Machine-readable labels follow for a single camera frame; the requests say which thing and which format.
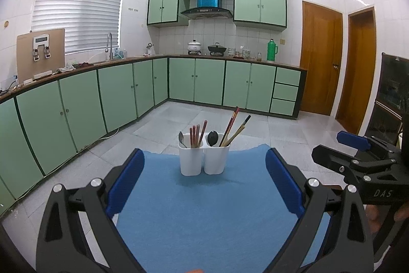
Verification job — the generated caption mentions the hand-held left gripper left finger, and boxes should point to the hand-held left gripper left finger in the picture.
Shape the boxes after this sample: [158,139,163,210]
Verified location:
[36,148,146,273]

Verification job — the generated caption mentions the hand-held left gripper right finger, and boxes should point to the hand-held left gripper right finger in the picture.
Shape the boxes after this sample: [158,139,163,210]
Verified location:
[265,148,374,273]

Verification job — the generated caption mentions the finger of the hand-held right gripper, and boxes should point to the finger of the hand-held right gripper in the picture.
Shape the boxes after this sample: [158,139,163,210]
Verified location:
[337,130,401,156]
[311,145,401,177]

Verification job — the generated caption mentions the dark-tipped chopsticks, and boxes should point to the dark-tipped chopsticks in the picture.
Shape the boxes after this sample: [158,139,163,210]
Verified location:
[224,115,252,146]

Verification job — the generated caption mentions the white two-compartment utensil holder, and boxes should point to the white two-compartment utensil holder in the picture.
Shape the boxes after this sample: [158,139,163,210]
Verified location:
[178,143,231,177]

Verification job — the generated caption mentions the person's right hand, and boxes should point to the person's right hand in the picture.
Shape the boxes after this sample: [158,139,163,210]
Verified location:
[366,203,409,233]

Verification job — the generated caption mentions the black glass cabinet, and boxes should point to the black glass cabinet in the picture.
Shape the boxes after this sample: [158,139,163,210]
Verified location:
[364,52,409,152]

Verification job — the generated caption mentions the narrow wooden door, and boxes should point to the narrow wooden door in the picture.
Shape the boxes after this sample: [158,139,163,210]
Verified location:
[335,6,376,135]

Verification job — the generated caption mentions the blue felt mat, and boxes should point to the blue felt mat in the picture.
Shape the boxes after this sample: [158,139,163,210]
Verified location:
[113,143,332,273]

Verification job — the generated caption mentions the green base kitchen cabinets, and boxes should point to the green base kitchen cabinets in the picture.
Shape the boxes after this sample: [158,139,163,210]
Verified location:
[0,56,308,216]

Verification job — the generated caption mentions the wide wooden door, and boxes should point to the wide wooden door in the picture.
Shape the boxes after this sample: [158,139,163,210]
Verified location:
[300,0,344,116]

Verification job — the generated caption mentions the green thermos flask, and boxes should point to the green thermos flask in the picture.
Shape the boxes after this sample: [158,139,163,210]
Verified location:
[266,38,279,62]

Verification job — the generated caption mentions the cloths on counter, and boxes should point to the cloths on counter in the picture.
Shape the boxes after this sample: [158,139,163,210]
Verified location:
[56,61,94,74]

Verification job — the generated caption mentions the steel kitchen faucet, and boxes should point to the steel kitchen faucet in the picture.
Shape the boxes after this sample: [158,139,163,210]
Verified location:
[105,32,114,61]

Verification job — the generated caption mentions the white power strip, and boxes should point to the white power strip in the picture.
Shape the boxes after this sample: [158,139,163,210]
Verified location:
[22,70,53,83]

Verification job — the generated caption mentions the black wok with lid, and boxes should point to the black wok with lid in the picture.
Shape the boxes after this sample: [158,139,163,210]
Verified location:
[207,43,228,56]

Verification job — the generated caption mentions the white cooking pot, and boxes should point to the white cooking pot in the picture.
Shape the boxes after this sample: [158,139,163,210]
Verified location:
[187,39,203,55]

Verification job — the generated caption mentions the brown cardboard board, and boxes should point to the brown cardboard board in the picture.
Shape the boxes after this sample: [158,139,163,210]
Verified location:
[17,28,66,83]

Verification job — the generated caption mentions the white window blind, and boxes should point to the white window blind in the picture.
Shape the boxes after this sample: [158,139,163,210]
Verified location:
[31,0,128,55]

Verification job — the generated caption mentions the white floor cable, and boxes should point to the white floor cable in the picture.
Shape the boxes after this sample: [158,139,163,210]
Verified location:
[98,127,121,141]

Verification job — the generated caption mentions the white bracket on board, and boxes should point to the white bracket on board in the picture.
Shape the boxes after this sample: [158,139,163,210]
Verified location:
[32,36,52,62]

